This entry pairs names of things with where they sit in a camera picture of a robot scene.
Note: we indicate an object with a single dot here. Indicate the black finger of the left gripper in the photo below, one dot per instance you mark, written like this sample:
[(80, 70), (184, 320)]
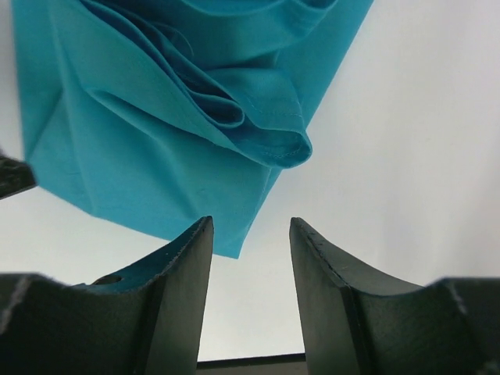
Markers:
[(16, 176)]

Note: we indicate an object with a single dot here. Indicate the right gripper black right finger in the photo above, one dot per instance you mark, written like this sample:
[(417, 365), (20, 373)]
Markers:
[(356, 319)]

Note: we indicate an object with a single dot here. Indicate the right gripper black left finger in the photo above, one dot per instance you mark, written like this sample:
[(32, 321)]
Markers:
[(143, 319)]

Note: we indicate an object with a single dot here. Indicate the teal t shirt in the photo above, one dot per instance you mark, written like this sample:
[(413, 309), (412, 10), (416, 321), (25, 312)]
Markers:
[(152, 114)]

